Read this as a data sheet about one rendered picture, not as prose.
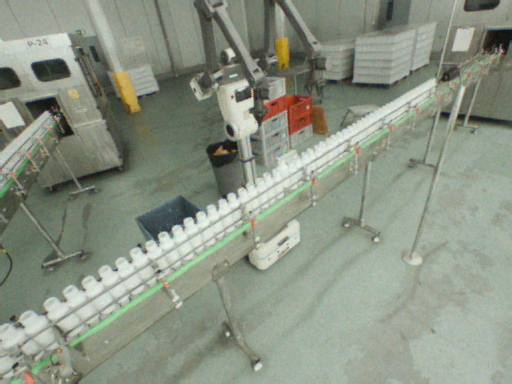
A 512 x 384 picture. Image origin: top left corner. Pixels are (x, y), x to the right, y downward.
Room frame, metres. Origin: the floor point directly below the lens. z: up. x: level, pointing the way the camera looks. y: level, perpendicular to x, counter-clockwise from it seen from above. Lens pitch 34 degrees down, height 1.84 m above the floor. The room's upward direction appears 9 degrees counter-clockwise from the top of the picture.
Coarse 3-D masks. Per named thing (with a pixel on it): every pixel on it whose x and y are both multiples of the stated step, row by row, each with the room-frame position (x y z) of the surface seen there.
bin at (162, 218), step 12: (168, 204) 1.39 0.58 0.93; (180, 204) 1.44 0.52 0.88; (192, 204) 1.33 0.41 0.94; (144, 216) 1.30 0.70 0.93; (156, 216) 1.33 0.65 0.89; (168, 216) 1.38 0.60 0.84; (180, 216) 1.42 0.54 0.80; (192, 216) 1.38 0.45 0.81; (144, 228) 1.15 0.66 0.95; (156, 228) 1.32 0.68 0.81; (168, 228) 1.36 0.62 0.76; (156, 240) 1.29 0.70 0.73
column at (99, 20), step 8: (88, 0) 8.00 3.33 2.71; (96, 0) 8.20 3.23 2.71; (88, 8) 8.16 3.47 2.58; (96, 8) 8.17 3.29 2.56; (96, 16) 8.13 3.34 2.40; (104, 16) 8.13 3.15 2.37; (96, 24) 8.06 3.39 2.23; (104, 24) 8.20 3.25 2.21; (104, 32) 8.15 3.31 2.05; (104, 40) 8.09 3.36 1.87; (112, 40) 8.15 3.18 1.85; (104, 48) 8.17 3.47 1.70; (112, 48) 8.18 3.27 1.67; (112, 56) 8.14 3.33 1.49; (112, 64) 8.03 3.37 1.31; (120, 64) 8.19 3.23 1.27
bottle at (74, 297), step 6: (66, 288) 0.61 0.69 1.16; (72, 288) 0.62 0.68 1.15; (66, 294) 0.58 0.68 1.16; (72, 294) 0.59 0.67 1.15; (78, 294) 0.60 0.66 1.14; (84, 294) 0.61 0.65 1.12; (72, 300) 0.58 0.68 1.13; (78, 300) 0.58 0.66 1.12; (84, 300) 0.59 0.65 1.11; (72, 306) 0.57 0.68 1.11; (84, 306) 0.58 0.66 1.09; (90, 306) 0.59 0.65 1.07; (78, 312) 0.57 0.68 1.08; (84, 312) 0.58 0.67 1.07; (90, 312) 0.58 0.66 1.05; (84, 318) 0.57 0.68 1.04; (96, 318) 0.59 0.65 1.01
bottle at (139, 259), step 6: (132, 252) 0.75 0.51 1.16; (138, 252) 0.73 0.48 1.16; (138, 258) 0.72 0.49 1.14; (144, 258) 0.74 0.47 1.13; (138, 264) 0.71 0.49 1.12; (144, 264) 0.72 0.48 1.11; (144, 270) 0.71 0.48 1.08; (150, 270) 0.73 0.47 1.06; (144, 276) 0.71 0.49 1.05; (150, 276) 0.72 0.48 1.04; (150, 282) 0.71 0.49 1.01
